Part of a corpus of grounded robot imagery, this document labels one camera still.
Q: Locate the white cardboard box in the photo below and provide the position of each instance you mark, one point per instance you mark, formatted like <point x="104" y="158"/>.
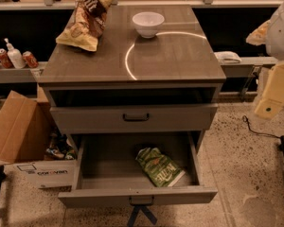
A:
<point x="48" y="174"/>

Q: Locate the brown cardboard box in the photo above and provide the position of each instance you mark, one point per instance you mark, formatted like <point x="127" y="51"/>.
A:
<point x="24" y="130"/>

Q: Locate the grey drawer cabinet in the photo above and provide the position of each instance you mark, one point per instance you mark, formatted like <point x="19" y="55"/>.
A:
<point x="176" y="67"/>

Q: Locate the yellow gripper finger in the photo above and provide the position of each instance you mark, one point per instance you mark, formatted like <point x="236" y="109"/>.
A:
<point x="272" y="99"/>
<point x="258" y="36"/>

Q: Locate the green jalapeno chip bag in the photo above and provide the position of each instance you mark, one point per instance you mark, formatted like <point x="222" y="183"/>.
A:
<point x="162" y="171"/>

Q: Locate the grey low shelf ledge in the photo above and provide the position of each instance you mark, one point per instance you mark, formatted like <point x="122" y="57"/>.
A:
<point x="25" y="75"/>

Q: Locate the white pump bottle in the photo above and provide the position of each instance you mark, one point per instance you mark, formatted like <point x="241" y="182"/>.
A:
<point x="15" y="55"/>

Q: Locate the brown yellow chip bag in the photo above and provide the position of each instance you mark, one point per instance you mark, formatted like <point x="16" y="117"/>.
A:
<point x="86" y="25"/>

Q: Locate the open grey middle drawer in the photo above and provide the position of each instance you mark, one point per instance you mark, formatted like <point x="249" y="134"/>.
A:
<point x="107" y="173"/>

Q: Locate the red soda can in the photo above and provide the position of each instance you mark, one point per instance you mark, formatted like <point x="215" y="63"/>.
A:
<point x="4" y="59"/>
<point x="30" y="60"/>

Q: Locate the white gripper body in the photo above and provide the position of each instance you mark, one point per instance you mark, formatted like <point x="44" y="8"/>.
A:
<point x="281" y="35"/>

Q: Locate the red soda can left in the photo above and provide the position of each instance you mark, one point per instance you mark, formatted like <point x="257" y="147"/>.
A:
<point x="4" y="59"/>

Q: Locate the white folded cloth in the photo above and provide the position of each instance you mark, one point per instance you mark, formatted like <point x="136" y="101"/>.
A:
<point x="227" y="57"/>

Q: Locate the white bowl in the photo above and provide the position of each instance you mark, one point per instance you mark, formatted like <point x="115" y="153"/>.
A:
<point x="147" y="23"/>

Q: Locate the red soda can right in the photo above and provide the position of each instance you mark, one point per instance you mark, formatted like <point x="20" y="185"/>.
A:
<point x="30" y="60"/>

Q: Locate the closed grey top drawer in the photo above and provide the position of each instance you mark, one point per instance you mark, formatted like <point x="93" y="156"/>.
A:
<point x="145" y="118"/>

